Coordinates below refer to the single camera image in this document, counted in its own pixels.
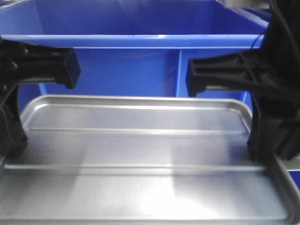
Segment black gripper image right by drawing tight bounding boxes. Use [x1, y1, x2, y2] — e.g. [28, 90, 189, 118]
[186, 44, 300, 161]

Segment lower right blue crate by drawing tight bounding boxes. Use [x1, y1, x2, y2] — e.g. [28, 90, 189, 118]
[289, 170, 300, 190]

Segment small silver ribbed tray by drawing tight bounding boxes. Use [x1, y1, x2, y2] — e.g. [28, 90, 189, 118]
[0, 95, 300, 225]

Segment large blue plastic box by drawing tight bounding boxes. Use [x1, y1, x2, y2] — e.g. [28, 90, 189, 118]
[0, 0, 270, 109]

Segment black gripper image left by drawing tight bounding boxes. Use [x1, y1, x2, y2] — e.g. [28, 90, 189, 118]
[0, 38, 81, 157]

